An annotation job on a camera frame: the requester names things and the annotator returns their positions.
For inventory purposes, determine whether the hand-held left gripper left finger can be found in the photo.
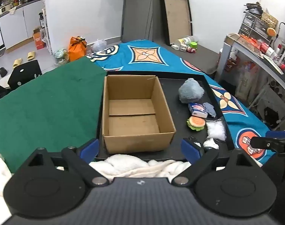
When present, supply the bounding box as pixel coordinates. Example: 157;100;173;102
18;139;109;187

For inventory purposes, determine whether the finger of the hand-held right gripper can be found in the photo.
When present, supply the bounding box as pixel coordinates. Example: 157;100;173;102
250;136;282;152
265;130;285;137

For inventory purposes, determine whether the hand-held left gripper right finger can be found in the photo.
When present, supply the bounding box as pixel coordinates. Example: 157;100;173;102
172;139;262;187

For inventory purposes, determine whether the small white plastic bag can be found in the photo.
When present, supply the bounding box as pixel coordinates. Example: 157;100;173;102
203;138;219;150

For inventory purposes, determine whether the burger toy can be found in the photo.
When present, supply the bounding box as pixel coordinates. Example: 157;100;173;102
186;116;206;132

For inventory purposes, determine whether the clear bag of white filling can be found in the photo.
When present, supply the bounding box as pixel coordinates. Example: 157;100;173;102
206;119;227;141

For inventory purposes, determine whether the blue white tissue packet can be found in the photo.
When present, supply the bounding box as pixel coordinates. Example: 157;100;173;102
188;102;209;119

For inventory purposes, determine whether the brown cardboard box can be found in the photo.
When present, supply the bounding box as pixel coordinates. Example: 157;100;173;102
102;75;176;154

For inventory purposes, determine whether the small blue-grey plush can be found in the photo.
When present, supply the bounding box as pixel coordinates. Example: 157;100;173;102
203;102;216;118

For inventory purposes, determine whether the black tray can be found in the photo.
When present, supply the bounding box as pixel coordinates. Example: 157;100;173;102
96;76;234;162

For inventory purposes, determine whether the grey fluffy plush toy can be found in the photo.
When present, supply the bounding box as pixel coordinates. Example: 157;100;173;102
178;78;205;104

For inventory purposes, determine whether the white fluffy blanket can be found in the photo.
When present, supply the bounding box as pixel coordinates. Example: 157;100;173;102
0;152;192;225

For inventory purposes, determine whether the green blanket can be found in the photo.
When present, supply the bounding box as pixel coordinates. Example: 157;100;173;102
0;57;108;176

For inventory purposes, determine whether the beige plastic bag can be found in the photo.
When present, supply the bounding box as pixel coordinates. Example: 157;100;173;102
237;61;262;99

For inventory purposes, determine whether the white desk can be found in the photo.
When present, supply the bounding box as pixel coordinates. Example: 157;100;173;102
219;33;285;132

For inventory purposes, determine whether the plastic bottle with red label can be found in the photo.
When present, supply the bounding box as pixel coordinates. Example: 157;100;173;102
256;39;277;57

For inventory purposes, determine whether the blue patterned blanket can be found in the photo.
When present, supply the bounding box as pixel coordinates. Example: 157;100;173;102
86;39;277;167

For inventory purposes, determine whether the clear bag with green contents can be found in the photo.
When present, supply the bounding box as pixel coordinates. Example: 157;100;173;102
54;48;70;64

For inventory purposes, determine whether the black stool with white dots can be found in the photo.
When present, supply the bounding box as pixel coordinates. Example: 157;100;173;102
8;60;42;90

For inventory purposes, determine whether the orange bag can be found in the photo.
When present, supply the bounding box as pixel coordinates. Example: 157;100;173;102
68;36;88;62

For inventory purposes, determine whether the white jar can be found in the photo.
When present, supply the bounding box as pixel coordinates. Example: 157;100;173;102
177;36;199;46

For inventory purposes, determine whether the grey drawer organiser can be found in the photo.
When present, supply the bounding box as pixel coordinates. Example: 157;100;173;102
238;11;274;40

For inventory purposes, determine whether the woven basket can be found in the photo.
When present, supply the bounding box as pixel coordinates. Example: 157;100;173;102
260;11;279;30

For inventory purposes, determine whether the orange cardboard box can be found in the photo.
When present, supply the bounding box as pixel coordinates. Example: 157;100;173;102
33;27;45;50

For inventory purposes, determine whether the white rack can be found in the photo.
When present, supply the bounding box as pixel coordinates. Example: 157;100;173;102
38;7;52;55

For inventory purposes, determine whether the black framed board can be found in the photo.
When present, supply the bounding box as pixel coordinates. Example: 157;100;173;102
159;0;193;46

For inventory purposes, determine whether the white kitchen cabinet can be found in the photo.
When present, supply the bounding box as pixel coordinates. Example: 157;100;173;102
0;0;48;50

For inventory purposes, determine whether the grey door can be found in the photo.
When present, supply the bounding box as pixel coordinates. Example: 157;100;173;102
121;0;157;43

